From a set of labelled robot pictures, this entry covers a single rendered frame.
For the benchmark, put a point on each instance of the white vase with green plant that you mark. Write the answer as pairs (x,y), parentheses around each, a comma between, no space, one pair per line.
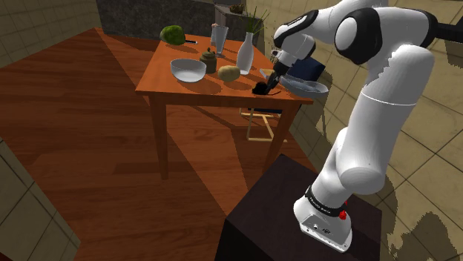
(245,54)

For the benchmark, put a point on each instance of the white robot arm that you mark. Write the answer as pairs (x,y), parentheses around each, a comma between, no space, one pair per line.
(383,119)

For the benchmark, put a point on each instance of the brown wooden table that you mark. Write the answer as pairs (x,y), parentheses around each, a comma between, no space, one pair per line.
(170,81)

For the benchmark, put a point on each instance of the dark olive lidded pot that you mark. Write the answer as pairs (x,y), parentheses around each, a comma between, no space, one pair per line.
(209,61)

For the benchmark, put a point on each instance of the white bowl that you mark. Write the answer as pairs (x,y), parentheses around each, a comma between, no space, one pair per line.
(187,70)

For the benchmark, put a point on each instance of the dark stone counter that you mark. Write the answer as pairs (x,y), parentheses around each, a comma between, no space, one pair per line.
(144,18)

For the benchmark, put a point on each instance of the green mossy round lump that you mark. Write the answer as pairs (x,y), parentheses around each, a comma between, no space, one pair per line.
(173,35)

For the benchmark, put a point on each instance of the black pen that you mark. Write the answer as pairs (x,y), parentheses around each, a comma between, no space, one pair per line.
(191,42)

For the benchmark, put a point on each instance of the tall clear glass cup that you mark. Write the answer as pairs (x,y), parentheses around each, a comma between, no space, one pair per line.
(219,39)

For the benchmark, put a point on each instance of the small black round thing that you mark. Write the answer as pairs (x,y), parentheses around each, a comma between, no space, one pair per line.
(258,89)

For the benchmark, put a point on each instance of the grey shallow bowl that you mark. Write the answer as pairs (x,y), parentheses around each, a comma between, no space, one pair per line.
(306,88)

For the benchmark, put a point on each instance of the blue chair with wooden legs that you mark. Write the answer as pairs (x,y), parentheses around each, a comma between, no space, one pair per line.
(307,68)

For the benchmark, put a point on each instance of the tan potato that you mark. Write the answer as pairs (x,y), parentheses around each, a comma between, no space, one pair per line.
(229,73)

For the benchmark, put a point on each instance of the small tan flat thing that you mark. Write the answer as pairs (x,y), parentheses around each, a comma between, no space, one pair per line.
(266,72)

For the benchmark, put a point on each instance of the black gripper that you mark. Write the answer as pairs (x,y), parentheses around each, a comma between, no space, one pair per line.
(280,69)

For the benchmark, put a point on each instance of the dark robot stand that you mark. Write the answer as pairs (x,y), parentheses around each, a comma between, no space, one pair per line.
(267,217)

